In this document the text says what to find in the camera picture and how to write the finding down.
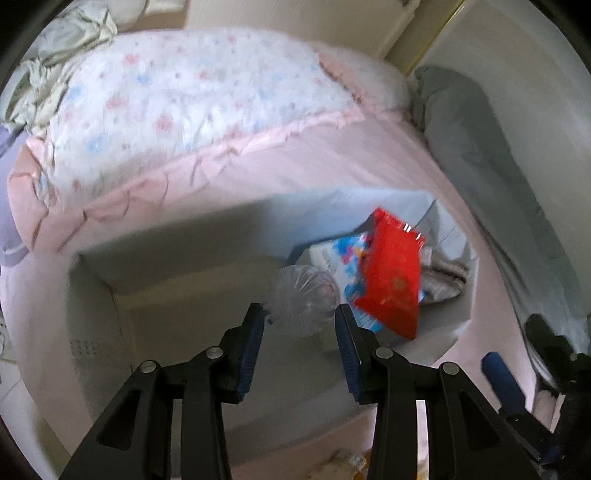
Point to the striped knitted cloth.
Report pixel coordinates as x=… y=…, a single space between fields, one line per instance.
x=443 y=279

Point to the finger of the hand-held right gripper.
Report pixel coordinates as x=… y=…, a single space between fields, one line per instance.
x=505 y=383

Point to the floral pillow with pink frill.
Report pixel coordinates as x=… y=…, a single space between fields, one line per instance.
x=194 y=101

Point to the pink bed sheet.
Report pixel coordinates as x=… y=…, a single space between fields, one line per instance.
x=392 y=152

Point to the lilac pillow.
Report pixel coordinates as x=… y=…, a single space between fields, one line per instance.
x=9 y=212

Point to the white storage box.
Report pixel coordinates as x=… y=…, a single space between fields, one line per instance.
x=184 y=286

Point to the green white patterned cloth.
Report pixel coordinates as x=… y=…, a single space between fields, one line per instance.
x=51 y=69

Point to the red snack packet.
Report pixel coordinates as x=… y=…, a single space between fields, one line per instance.
x=392 y=281

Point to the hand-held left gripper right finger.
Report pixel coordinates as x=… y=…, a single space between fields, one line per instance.
x=348 y=360

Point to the grey blanket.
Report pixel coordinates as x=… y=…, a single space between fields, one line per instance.
x=489 y=184

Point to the blue and white packet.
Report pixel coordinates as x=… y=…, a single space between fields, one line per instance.
x=339 y=258

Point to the clear plastic bottle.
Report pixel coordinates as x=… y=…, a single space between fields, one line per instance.
x=300 y=295

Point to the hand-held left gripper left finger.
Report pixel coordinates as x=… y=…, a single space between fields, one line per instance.
x=247 y=360

